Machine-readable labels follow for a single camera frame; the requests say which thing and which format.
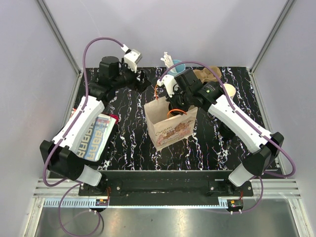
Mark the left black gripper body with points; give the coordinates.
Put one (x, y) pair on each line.
(128, 78)

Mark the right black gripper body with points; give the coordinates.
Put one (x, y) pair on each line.
(180, 99)

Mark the single black cup lid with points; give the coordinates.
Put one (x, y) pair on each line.
(170, 107)

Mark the printed kraft paper bag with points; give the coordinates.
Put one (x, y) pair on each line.
(167, 126)

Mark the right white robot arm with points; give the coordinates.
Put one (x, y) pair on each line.
(187, 90)

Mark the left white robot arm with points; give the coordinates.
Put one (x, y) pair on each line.
(59, 155)

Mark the stacked paper coffee cups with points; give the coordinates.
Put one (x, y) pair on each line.
(230, 90)

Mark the blue cylindrical stirrer holder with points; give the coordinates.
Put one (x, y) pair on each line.
(178, 69)

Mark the bottom pulp cup carrier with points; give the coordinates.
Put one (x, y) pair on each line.
(206, 75)

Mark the red fabric item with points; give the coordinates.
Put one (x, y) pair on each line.
(115, 117)

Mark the stacked black cup lids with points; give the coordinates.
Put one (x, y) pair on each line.
(225, 131)

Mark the black marble pattern mat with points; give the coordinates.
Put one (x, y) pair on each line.
(132, 149)

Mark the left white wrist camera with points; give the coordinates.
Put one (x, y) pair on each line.
(131, 58)

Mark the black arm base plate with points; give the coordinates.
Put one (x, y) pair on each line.
(206, 182)

